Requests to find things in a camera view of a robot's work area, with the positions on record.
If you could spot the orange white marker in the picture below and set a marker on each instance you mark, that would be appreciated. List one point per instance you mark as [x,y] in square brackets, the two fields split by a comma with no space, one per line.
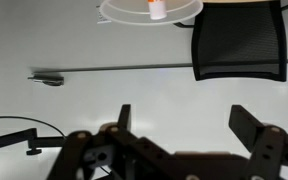
[157,9]

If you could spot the black mesh office chair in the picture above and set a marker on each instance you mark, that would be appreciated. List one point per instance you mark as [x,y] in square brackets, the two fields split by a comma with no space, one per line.
[240,39]

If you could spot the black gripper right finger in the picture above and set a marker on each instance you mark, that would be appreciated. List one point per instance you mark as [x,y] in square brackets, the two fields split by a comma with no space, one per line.
[267,143]

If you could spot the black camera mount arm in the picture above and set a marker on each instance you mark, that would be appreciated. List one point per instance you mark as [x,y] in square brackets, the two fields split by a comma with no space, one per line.
[35,143]

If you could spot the clear plastic cup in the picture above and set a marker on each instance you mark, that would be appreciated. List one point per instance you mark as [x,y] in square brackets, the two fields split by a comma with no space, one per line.
[136,12]

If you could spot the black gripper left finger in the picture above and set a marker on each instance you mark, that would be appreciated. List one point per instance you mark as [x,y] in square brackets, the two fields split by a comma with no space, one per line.
[128,157]

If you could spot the silver door handle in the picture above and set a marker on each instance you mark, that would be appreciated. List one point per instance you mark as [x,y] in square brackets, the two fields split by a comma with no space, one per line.
[48,80]

